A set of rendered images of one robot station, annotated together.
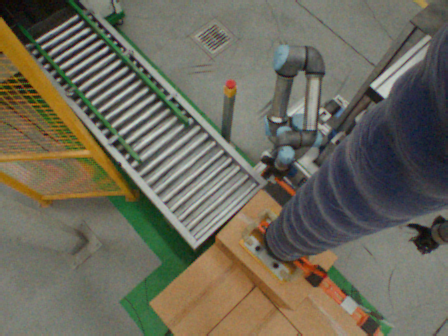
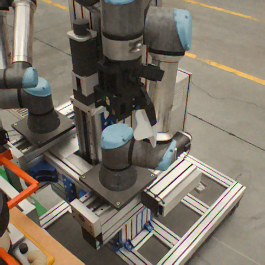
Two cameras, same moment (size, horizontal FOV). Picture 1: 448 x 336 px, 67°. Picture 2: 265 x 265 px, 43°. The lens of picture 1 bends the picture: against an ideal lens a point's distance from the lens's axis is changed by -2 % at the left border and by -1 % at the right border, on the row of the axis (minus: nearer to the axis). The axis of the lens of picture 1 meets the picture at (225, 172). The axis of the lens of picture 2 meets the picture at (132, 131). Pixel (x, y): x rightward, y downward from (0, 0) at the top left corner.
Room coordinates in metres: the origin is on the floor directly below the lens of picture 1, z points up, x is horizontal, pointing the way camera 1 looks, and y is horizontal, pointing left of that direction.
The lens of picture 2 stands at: (-0.29, -0.85, 2.00)
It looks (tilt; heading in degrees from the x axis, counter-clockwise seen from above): 39 degrees down; 2
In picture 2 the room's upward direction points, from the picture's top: straight up
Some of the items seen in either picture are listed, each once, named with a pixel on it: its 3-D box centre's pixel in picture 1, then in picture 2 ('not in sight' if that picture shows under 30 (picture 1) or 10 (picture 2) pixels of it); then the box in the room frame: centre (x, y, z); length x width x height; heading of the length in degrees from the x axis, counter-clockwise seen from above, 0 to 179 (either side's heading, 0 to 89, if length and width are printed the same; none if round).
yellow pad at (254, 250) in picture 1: (266, 257); not in sight; (0.22, -0.29, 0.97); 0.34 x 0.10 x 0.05; 53
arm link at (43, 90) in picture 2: (298, 126); (36, 94); (0.94, -0.38, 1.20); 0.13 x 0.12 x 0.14; 96
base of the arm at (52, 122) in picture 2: not in sight; (42, 115); (0.94, -0.39, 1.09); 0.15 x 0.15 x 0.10
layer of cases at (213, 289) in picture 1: (262, 317); not in sight; (-0.13, -0.38, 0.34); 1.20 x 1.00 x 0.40; 49
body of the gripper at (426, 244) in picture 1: (429, 238); (120, 83); (0.28, -0.81, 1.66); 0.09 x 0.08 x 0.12; 139
